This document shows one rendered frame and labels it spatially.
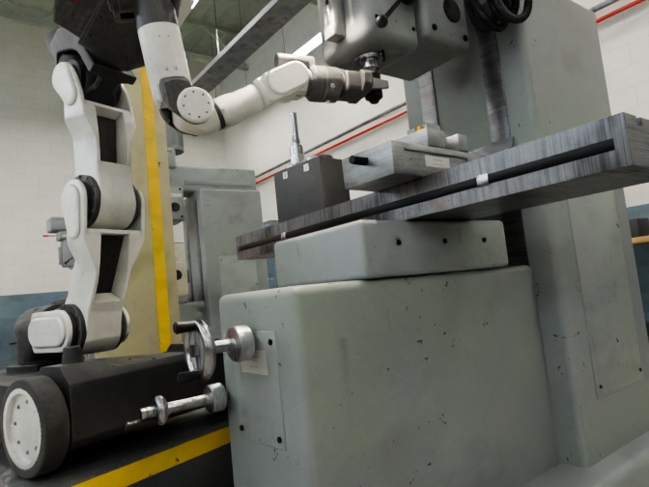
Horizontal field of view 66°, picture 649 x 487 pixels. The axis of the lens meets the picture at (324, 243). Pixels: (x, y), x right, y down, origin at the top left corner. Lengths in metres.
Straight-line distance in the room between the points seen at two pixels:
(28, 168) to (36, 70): 1.86
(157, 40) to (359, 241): 0.61
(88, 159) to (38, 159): 8.93
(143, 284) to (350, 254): 1.86
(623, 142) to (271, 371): 0.70
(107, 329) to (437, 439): 0.91
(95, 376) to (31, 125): 9.49
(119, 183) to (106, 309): 0.34
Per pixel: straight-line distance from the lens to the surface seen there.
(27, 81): 10.88
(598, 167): 0.88
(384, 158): 1.03
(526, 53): 1.58
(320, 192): 1.50
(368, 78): 1.32
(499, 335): 1.33
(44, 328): 1.56
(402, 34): 1.39
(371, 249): 1.01
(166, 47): 1.20
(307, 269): 1.15
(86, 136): 1.50
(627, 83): 5.66
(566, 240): 1.51
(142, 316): 2.75
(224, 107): 1.19
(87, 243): 1.41
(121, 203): 1.45
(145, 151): 2.90
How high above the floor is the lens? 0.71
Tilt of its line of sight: 5 degrees up
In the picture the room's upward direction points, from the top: 6 degrees counter-clockwise
